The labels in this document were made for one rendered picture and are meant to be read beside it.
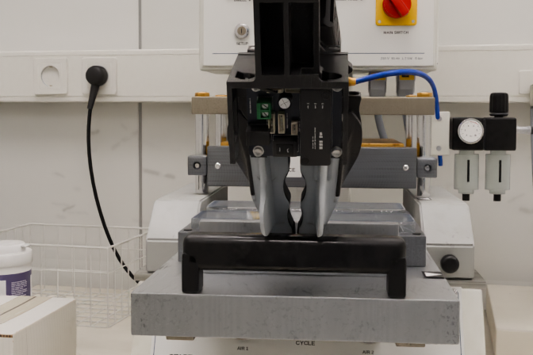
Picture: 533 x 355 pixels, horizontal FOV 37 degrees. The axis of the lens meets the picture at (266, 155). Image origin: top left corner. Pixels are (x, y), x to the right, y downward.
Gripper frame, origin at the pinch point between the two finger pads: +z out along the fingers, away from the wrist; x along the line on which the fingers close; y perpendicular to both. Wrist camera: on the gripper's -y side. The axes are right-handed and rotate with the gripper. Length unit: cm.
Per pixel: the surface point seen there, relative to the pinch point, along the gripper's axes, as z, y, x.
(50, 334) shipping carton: 31, -30, -33
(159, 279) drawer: 3.2, 1.3, -9.9
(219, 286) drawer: 2.5, 3.1, -5.3
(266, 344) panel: 19.0, -12.8, -3.7
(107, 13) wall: 7, -100, -42
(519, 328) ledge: 39, -45, 28
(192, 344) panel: 19.1, -12.7, -10.9
